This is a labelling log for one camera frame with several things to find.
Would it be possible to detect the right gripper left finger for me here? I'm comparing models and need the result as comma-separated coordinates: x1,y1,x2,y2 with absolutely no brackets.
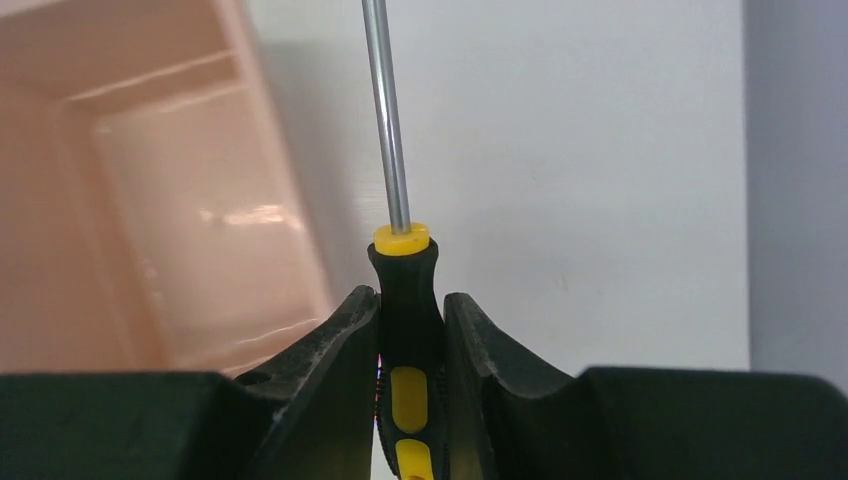
1,286,378,479

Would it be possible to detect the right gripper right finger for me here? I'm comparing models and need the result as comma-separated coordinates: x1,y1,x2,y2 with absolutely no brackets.
444,293,847,479

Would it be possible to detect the black yellow screwdriver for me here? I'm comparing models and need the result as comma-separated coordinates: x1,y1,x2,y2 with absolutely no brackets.
362,1,449,479

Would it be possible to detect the pink plastic bin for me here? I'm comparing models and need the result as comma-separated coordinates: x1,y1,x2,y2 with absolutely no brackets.
1,0,333,375

